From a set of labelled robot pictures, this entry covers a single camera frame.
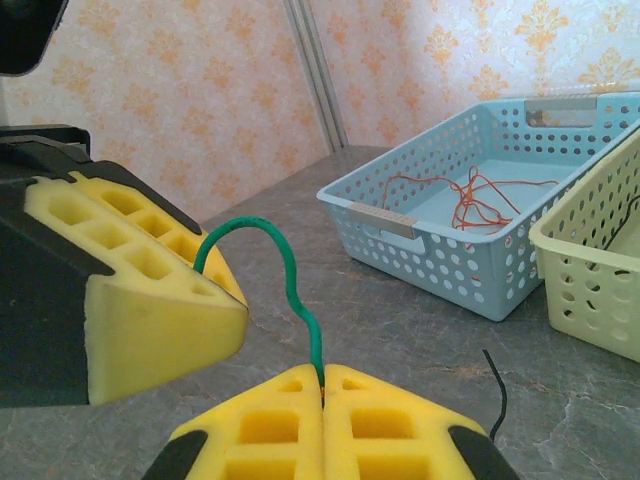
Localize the green perforated plastic basket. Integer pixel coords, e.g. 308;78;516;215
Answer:
528;119;640;365

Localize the thin orange cable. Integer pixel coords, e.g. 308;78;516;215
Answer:
382;165;560;233

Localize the black cable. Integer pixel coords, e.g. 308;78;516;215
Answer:
481;348;508;445

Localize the aluminium frame post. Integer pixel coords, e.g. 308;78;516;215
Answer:
283;0;350;152

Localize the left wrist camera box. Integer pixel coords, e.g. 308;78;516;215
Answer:
0;0;70;77

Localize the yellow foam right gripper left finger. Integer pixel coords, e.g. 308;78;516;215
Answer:
141;363;326;480

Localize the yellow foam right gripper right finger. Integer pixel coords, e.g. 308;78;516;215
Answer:
322;363;522;480

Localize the blue perforated plastic basket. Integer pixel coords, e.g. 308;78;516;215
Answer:
316;91;640;323

